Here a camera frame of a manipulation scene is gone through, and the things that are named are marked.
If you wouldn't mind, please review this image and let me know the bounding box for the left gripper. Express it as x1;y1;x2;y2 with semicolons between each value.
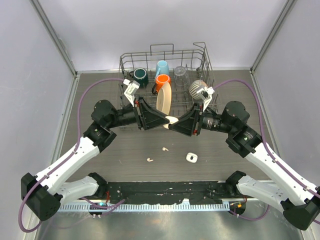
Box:
107;95;170;130

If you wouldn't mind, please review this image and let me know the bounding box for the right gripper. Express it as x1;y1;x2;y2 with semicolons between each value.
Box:
170;100;235;136

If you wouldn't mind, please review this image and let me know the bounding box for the beige earbud charging case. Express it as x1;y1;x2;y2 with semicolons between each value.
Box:
163;115;179;129

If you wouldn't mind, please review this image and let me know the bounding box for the white earbud charging case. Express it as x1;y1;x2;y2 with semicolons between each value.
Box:
185;152;198;164

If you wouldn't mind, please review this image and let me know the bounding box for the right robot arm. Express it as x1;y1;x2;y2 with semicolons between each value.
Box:
168;101;320;231

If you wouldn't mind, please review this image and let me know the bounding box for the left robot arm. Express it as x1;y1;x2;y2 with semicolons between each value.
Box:
21;97;170;221

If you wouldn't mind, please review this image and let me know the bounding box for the beige oval plate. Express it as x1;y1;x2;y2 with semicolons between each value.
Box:
156;82;172;116

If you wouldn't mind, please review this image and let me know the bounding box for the orange mug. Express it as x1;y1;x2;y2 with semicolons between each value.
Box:
151;74;171;95

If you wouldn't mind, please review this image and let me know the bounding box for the striped ceramic bowl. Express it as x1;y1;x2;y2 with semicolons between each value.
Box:
188;79;208;100

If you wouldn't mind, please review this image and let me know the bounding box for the dark green mug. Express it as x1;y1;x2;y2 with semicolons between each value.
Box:
129;67;149;88

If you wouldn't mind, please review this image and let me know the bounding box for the clear glass cup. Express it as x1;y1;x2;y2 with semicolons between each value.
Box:
174;66;189;87

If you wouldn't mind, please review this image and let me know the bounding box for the light blue cup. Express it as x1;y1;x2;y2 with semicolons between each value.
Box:
155;60;170;78

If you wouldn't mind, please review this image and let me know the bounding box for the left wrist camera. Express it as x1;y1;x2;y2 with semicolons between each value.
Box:
123;79;140;107

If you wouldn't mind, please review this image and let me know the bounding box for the grey wire dish rack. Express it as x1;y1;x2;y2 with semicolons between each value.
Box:
119;42;216;117

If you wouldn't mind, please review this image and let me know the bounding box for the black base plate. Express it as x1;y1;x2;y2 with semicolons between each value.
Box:
101;181;244;205

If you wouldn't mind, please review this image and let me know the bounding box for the white slotted cable duct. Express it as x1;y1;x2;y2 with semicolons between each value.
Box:
58;200;230;215

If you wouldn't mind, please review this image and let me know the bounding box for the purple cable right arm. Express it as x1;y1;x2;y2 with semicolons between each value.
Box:
213;78;320;225

